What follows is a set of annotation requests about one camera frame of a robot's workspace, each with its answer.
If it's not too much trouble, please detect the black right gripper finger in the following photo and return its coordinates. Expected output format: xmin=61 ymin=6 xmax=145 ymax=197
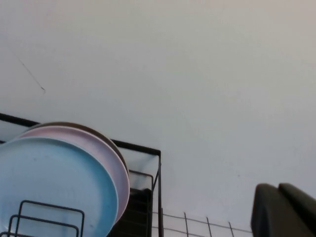
xmin=250 ymin=182 xmax=316 ymax=237

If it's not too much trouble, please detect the pink round plate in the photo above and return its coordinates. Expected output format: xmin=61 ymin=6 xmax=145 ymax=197
xmin=18 ymin=125 xmax=130 ymax=223

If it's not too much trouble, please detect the grey round plate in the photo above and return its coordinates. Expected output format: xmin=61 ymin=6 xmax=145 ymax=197
xmin=32 ymin=121 xmax=129 ymax=175

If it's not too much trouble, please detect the light blue round plate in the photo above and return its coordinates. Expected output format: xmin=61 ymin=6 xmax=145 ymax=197
xmin=0 ymin=137 xmax=119 ymax=237

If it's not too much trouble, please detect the white black-grid tablecloth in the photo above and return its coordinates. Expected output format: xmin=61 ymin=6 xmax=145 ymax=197
xmin=152 ymin=208 xmax=254 ymax=237

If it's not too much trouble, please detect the black plastic drip tray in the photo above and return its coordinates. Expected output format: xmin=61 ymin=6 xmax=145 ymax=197
xmin=108 ymin=188 xmax=153 ymax=237

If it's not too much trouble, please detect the black wire dish rack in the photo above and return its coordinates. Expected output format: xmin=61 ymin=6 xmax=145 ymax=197
xmin=0 ymin=112 xmax=163 ymax=237

